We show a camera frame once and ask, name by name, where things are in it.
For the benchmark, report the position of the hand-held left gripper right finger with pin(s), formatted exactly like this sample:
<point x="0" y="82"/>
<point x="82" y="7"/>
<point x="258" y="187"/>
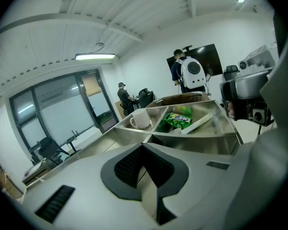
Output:
<point x="196" y="188"/>

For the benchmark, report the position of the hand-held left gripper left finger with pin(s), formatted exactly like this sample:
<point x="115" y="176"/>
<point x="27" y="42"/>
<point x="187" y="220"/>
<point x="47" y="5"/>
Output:
<point x="86" y="183"/>

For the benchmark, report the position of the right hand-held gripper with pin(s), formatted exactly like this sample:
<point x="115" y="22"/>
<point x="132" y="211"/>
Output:
<point x="247" y="85"/>

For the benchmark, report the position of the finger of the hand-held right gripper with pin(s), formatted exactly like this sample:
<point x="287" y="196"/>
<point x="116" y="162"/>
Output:
<point x="273" y="164"/>

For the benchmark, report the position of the stainless steel cart compartment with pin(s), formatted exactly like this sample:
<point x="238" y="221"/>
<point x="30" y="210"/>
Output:
<point x="199" y="142"/>

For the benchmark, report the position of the white top table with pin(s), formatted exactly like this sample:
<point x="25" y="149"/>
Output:
<point x="88" y="134"/>

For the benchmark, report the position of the low white-topped bench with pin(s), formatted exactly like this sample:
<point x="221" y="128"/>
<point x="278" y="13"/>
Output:
<point x="37" y="170"/>

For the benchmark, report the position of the black mesh office chair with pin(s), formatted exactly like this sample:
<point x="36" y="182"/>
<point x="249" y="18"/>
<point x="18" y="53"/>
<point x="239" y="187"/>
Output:
<point x="49" y="148"/>

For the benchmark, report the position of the white round-window backpack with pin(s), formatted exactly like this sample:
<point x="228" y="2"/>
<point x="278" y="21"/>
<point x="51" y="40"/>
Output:
<point x="193" y="75"/>

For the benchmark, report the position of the white brush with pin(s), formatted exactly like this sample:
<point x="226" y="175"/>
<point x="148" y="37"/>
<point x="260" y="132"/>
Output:
<point x="198" y="124"/>

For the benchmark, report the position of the green snack packet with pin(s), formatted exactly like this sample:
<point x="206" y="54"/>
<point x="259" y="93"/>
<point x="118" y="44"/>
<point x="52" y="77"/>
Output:
<point x="177" y="120"/>

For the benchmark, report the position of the white mug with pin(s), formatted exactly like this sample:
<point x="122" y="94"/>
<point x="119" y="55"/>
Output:
<point x="141" y="119"/>

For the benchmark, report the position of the black framed glass door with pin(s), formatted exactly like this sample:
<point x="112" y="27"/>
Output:
<point x="37" y="97"/>

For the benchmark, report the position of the round ceiling detector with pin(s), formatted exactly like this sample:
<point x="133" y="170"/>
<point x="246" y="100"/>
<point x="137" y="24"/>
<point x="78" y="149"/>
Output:
<point x="100" y="44"/>

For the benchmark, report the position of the black wall screen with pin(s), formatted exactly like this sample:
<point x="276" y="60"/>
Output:
<point x="210" y="56"/>

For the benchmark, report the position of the black camera bar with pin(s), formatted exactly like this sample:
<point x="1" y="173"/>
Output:
<point x="187" y="47"/>

